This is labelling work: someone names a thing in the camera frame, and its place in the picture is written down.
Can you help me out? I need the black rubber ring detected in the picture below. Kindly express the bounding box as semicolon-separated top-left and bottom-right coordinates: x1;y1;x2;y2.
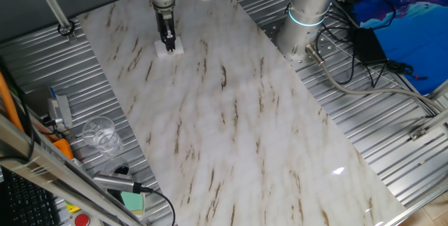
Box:
57;20;76;37

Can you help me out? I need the orange tube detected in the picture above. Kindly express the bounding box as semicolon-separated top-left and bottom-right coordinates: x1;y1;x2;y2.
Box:
0;71;25;132

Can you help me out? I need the grey box red button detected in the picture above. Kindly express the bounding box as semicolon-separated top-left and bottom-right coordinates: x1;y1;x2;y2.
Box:
73;213;91;226

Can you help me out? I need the green yellow sponge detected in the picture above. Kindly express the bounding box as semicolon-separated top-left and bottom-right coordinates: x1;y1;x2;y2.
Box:
120;190;146;216

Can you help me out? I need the silver blue scale device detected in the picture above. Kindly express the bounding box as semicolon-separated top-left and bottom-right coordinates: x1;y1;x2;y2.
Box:
47;86;74;131

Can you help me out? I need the black power adapter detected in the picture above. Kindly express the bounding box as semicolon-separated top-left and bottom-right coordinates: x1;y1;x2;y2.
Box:
353;27;389;66

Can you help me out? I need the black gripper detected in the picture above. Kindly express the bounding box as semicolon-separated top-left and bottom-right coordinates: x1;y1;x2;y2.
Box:
153;2;176;55

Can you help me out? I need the black looped cable bundle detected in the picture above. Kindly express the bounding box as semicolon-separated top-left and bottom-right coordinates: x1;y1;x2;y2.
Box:
314;17;358;86

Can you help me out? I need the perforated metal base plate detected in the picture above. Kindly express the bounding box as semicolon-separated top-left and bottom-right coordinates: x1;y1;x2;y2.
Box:
260;18;337;70

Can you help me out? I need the white marble pattern board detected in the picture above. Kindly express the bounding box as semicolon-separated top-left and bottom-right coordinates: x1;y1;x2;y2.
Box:
76;0;407;226

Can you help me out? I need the aluminium frame beam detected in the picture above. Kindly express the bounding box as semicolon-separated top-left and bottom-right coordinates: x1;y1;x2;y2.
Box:
0;113;148;226

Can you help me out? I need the aluminium frame post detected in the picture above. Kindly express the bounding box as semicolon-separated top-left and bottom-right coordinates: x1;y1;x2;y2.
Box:
29;0;77;41

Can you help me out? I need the black keyboard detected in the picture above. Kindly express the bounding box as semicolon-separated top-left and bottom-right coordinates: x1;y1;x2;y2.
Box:
0;169;62;226

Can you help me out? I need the blue poster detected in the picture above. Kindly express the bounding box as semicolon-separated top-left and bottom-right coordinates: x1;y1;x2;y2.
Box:
349;0;448;96

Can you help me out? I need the silver exterior camera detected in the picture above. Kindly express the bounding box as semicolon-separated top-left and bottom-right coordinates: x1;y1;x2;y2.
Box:
92;171;143;195

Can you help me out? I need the thick grey robot cable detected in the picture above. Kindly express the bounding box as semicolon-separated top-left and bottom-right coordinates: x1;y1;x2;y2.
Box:
304;43;445;115

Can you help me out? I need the orange box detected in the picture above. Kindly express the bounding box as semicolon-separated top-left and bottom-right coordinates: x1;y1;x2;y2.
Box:
52;138;75;160

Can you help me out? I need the black exterior camera cable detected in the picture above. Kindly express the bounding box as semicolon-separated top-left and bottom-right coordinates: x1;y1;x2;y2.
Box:
134;183;176;226

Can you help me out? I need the large clear glass cup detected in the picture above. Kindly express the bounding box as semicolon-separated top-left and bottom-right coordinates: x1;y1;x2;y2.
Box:
81;115;124;157

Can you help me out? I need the black adapter power cable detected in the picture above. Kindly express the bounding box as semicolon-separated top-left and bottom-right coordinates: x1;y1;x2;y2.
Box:
384;59;430;80

